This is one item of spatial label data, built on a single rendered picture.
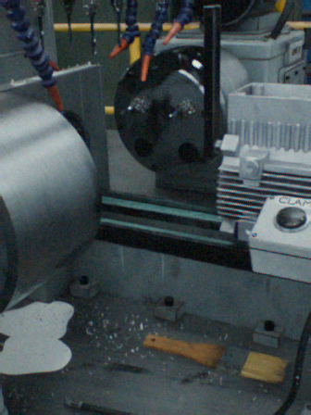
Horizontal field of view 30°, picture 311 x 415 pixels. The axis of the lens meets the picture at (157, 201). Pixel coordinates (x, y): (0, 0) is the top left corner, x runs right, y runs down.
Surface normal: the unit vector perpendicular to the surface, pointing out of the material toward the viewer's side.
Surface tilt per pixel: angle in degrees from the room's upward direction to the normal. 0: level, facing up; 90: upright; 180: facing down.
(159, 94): 90
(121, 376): 0
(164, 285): 90
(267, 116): 90
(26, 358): 0
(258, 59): 90
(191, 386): 0
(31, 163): 54
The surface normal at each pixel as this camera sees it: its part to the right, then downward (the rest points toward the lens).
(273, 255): -0.42, 0.65
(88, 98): 0.88, 0.15
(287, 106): -0.47, 0.33
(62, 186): 0.84, -0.14
